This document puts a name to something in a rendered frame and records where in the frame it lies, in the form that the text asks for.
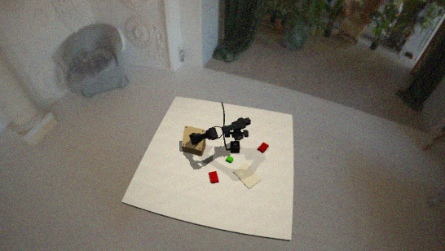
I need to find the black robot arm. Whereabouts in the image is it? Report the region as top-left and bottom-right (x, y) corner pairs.
(189, 117), (251, 145)

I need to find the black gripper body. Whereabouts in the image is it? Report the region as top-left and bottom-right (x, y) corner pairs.
(225, 130), (249, 138)

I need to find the red rectangular block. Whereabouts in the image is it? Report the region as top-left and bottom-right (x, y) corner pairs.
(258, 143), (269, 152)
(209, 171), (218, 183)

